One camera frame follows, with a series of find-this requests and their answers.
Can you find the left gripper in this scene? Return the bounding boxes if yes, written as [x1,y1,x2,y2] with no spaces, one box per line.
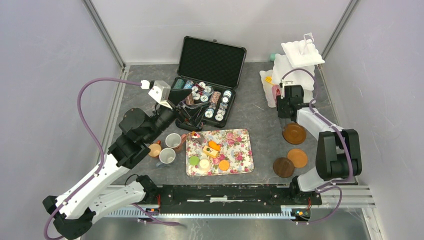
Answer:
[143,88,211,144]

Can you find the yellow kiwi cake slice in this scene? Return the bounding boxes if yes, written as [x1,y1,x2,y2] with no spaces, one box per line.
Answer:
[264,76,275,85]

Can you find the pink-handled metal tongs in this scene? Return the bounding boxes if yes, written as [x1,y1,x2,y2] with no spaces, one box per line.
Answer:
[271,84,281,105]

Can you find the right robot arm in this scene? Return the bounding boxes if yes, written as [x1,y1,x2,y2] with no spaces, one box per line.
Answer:
[273,84,363,204]

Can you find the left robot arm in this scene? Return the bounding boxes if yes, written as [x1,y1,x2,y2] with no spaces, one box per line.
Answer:
[42,87,209,240]

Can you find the medium brown wooden coaster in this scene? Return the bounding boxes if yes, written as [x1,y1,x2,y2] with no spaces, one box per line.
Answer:
[282,122,307,145]

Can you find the chocolate cake slice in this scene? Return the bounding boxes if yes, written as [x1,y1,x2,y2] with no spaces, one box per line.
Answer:
[189,131,204,145]

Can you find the pink mug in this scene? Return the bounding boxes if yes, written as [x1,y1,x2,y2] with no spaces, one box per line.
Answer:
[165,133,187,153]

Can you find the black poker chip case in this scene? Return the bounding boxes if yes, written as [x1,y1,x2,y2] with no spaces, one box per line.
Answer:
[171,36,247,131]

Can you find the white three-tier cake stand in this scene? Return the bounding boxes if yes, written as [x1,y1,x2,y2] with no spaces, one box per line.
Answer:
[259,32,325,108]

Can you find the orange pastry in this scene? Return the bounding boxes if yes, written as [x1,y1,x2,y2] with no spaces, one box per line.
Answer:
[208,140,221,152]

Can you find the yellow cake with green fruit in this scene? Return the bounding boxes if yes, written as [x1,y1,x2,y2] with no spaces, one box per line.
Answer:
[202,146,219,158]

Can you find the light orange wooden coaster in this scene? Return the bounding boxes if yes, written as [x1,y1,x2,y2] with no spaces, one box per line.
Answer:
[287,148,308,168]

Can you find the green cylindrical object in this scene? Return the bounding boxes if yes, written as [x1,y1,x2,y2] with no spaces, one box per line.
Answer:
[269,53,276,62]

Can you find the orange mug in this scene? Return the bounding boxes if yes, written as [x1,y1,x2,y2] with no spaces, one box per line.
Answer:
[148,140,162,158]

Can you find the grey white mug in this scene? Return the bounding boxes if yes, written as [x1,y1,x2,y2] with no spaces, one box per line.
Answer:
[155,147,176,168]

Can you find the green round macaron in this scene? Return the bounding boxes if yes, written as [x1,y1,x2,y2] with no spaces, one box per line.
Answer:
[188,155,200,166]

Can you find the dark brown wooden coaster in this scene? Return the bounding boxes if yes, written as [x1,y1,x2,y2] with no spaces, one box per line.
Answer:
[272,157,295,178]

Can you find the cream round pudding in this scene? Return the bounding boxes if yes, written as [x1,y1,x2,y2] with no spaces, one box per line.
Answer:
[198,158,211,172]

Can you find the floral serving tray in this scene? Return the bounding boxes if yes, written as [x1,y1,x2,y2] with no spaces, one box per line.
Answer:
[185,128,255,177]

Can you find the yellow round biscuit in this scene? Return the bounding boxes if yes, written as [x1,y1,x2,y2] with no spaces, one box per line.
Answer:
[218,160,230,171]

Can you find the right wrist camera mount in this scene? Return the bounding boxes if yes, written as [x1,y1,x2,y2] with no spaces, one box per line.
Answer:
[280,80,295,99]

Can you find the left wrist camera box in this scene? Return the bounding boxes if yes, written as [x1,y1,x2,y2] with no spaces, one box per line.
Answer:
[148,80,172,110]

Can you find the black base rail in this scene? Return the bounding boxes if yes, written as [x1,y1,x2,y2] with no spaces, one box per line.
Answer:
[135,175,323,215]

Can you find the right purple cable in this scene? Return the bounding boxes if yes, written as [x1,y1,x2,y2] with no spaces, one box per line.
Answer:
[281,67,357,226]

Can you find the purple cable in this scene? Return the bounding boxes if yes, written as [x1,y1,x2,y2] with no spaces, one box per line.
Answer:
[43,77,150,240]
[281,67,357,226]

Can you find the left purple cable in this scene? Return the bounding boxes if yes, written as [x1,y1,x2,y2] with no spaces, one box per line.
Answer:
[43,77,150,240]

